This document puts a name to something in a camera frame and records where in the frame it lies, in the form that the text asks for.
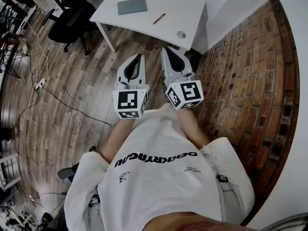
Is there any red pen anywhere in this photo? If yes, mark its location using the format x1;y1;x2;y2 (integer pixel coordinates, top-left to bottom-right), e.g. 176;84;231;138
153;13;167;25

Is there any white power strip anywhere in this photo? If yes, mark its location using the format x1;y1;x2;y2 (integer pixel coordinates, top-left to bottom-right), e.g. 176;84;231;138
33;77;46;91

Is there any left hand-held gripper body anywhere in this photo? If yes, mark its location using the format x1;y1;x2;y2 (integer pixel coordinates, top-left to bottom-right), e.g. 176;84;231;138
113;74;150;119

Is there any white printed t-shirt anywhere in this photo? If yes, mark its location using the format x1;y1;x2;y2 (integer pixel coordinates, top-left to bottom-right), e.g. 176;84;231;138
64;103;256;227

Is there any white desk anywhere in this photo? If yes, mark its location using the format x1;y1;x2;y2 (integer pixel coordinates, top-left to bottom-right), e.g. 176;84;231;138
89;0;241;55

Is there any person's left forearm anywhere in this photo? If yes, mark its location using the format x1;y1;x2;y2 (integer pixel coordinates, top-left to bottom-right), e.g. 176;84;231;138
100;118;136;165

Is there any grey notebook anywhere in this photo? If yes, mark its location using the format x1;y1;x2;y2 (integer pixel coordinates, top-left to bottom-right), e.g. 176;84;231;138
117;0;148;16

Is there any person's chin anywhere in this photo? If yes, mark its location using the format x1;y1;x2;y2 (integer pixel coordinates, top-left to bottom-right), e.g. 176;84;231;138
146;212;263;231

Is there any black floor cable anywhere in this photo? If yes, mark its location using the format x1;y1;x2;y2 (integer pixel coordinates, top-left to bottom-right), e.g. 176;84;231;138
38;85;114;128

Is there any black office chair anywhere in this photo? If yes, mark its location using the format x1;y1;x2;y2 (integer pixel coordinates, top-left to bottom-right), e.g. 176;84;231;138
42;0;97;56

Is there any white floor cable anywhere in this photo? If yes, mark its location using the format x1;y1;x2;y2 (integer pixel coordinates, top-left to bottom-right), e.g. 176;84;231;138
19;23;49;197

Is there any grey head camera mount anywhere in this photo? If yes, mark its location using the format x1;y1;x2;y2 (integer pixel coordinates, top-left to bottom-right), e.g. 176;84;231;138
264;212;308;231

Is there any person's right forearm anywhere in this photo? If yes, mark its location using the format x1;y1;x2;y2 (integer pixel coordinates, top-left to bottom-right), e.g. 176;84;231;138
177;108;211;149

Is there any brown stool with black legs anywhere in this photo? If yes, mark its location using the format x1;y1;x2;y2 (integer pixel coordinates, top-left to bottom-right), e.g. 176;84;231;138
0;32;31;79

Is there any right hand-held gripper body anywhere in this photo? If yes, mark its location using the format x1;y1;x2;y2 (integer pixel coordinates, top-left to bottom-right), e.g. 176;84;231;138
164;71;205;111

